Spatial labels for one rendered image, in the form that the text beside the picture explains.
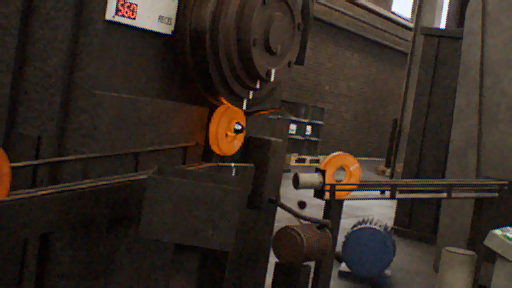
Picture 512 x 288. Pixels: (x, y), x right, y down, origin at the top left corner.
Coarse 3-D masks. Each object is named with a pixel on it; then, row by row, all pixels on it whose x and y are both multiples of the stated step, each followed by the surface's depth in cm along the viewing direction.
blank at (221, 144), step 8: (224, 104) 229; (216, 112) 226; (224, 112) 225; (232, 112) 229; (240, 112) 232; (216, 120) 224; (224, 120) 226; (240, 120) 233; (216, 128) 224; (224, 128) 227; (216, 136) 224; (224, 136) 227; (232, 136) 233; (240, 136) 235; (216, 144) 225; (224, 144) 228; (232, 144) 232; (240, 144) 235; (216, 152) 229; (224, 152) 229; (232, 152) 232
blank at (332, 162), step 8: (328, 160) 263; (336, 160) 264; (344, 160) 265; (352, 160) 266; (328, 168) 263; (336, 168) 264; (352, 168) 267; (328, 176) 263; (352, 176) 267; (328, 192) 264; (336, 192) 265; (344, 192) 266
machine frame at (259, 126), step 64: (0, 0) 217; (64, 0) 198; (0, 64) 215; (64, 64) 198; (128, 64) 206; (0, 128) 210; (64, 128) 201; (128, 128) 202; (192, 128) 226; (256, 128) 255; (0, 256) 211; (64, 256) 199; (128, 256) 210; (256, 256) 269
